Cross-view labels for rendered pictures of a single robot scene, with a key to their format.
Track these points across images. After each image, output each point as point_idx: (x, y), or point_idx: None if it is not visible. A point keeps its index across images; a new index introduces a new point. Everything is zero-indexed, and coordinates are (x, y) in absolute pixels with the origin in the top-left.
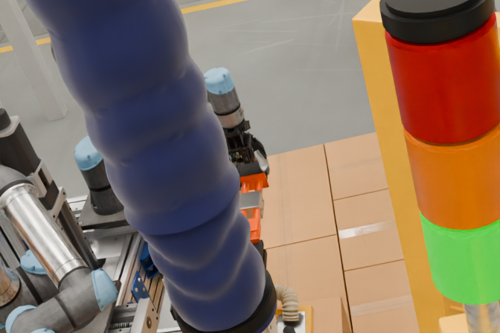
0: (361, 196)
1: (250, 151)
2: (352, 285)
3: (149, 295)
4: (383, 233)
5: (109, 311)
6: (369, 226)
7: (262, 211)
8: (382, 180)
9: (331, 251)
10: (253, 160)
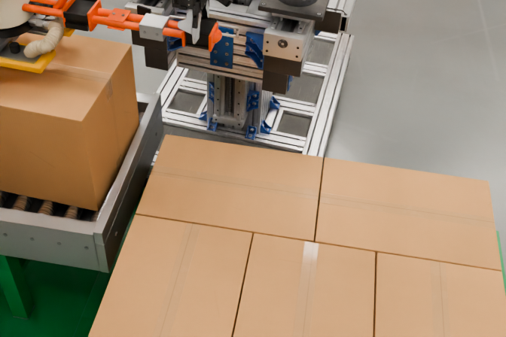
0: (370, 279)
1: None
2: (228, 233)
3: (235, 57)
4: (294, 281)
5: None
6: (312, 271)
7: (143, 34)
8: (394, 309)
9: (288, 229)
10: (172, 4)
